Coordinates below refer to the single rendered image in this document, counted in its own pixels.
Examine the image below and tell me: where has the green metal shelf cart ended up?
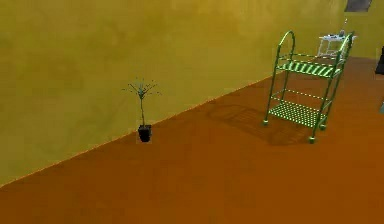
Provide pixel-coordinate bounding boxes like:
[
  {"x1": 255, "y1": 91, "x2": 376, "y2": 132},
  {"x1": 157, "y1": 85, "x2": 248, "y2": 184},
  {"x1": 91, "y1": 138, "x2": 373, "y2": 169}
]
[{"x1": 262, "y1": 29, "x2": 355, "y2": 145}]

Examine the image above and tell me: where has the black furniture piece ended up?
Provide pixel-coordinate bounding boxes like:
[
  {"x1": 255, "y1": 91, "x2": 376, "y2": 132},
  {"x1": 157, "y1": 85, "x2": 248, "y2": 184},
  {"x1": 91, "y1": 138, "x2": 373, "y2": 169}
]
[{"x1": 374, "y1": 45, "x2": 384, "y2": 76}]

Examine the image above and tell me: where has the grey framed wall picture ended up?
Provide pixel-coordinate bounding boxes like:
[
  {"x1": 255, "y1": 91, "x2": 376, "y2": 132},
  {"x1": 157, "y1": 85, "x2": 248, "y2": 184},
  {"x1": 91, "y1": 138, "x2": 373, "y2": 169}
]
[{"x1": 344, "y1": 0, "x2": 373, "y2": 13}]

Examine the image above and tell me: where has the thin plant in black pot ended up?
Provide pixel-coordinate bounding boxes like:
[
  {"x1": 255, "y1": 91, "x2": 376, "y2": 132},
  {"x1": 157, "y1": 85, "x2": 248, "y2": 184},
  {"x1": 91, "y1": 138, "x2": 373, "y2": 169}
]
[{"x1": 121, "y1": 77, "x2": 163, "y2": 144}]

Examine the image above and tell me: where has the white table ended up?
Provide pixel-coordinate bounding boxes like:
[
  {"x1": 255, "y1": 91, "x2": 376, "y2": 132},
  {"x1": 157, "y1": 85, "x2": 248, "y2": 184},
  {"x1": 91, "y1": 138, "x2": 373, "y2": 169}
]
[{"x1": 316, "y1": 34, "x2": 357, "y2": 59}]

